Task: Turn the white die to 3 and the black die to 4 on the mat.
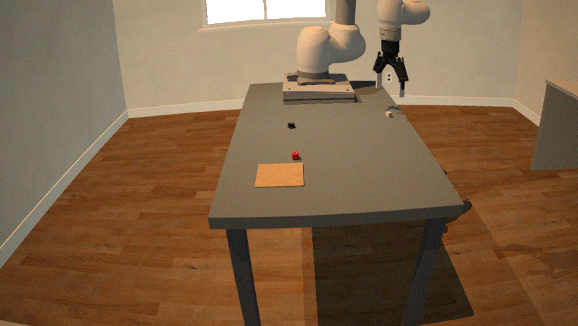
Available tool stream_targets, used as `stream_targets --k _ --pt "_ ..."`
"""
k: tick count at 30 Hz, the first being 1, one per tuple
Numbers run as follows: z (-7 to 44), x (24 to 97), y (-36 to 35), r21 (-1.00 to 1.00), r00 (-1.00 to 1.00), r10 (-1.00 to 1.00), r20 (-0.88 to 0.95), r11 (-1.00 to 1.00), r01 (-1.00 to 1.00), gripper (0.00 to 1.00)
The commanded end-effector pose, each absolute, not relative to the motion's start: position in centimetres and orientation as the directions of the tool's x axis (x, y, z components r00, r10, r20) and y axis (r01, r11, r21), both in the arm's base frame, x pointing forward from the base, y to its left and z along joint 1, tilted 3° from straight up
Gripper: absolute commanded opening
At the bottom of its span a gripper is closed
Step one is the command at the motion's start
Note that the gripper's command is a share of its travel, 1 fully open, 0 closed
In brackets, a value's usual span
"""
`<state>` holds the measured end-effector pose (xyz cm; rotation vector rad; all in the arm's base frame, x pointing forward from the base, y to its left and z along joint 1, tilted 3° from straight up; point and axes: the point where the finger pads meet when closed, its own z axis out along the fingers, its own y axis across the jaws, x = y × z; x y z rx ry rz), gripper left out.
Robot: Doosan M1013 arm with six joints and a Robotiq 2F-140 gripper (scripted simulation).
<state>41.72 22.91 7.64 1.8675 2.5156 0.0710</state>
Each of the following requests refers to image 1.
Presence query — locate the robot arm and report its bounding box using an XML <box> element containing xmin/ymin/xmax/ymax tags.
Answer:
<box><xmin>286</xmin><ymin>0</ymin><xmax>430</xmax><ymax>86</ymax></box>

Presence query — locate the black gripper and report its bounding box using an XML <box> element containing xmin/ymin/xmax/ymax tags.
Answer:
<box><xmin>373</xmin><ymin>40</ymin><xmax>409</xmax><ymax>98</ymax></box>

